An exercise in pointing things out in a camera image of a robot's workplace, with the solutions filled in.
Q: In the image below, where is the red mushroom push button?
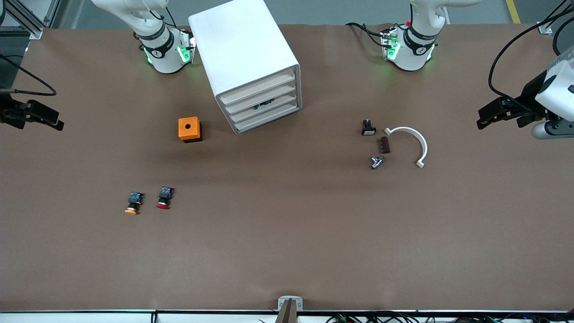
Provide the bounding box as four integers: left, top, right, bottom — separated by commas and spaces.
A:
156, 186, 174, 210

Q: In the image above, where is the yellow mushroom push button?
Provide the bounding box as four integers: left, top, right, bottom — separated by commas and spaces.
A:
124, 192, 145, 215

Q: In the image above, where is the white curved plastic arc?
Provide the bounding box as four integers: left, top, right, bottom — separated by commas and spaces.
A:
385, 127, 428, 169

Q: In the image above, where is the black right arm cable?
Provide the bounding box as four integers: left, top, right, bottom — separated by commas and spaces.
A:
0, 54, 57, 96

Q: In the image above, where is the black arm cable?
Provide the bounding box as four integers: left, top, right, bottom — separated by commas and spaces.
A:
0, 54, 57, 96
488, 2, 574, 112

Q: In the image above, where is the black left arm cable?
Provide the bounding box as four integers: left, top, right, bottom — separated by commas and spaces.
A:
488, 2, 574, 112

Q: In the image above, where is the aluminium frame post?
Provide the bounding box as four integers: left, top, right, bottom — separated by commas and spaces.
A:
537, 0, 574, 35
0, 0, 61, 40

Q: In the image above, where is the orange button enclosure box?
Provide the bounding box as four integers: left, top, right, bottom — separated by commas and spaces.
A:
178, 117, 203, 144

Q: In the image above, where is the white table edge rail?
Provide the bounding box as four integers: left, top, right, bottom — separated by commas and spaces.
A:
0, 310, 574, 323

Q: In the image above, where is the black cable bundle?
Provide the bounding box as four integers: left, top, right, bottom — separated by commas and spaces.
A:
327, 313, 574, 323

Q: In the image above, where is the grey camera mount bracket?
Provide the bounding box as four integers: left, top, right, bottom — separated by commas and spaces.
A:
277, 296, 304, 312

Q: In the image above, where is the brown camera post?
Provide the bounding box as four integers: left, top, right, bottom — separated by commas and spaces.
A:
274, 298, 299, 323

